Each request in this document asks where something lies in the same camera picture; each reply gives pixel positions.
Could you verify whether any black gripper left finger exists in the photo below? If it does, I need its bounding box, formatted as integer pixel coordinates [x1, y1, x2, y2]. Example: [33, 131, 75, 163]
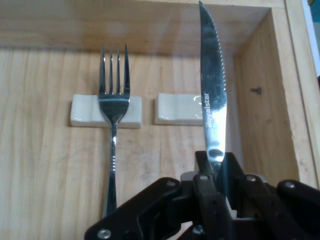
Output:
[84, 150, 234, 240]

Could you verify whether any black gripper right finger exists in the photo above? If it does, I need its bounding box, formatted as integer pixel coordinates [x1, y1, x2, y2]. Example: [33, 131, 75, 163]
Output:
[216, 151, 320, 240]

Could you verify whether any steel serrated table knife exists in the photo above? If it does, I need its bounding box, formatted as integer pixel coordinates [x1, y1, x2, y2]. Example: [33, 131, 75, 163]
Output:
[198, 0, 228, 176]

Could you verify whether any white ceramic cutlery rest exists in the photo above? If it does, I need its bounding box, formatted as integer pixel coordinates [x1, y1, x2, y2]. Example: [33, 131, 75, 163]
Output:
[67, 93, 144, 130]
[153, 92, 209, 127]

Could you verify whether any steel fork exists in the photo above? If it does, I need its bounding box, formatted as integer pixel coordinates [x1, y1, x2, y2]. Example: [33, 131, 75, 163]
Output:
[97, 43, 132, 219]

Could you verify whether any light wooden drawer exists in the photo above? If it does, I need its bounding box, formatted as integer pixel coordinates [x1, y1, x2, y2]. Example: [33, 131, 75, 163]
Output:
[0, 0, 320, 240]

